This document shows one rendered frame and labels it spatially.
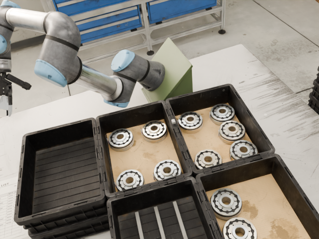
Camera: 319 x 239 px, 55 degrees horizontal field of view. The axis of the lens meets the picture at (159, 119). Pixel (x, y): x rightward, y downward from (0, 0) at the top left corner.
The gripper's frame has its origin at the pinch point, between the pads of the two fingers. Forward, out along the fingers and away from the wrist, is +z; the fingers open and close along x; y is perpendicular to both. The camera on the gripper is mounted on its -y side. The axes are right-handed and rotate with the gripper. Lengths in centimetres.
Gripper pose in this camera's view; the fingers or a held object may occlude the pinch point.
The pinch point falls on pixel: (9, 113)
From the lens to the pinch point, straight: 156.8
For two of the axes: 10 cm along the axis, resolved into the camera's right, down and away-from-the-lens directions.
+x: 5.7, 0.9, -8.1
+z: -0.1, 9.9, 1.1
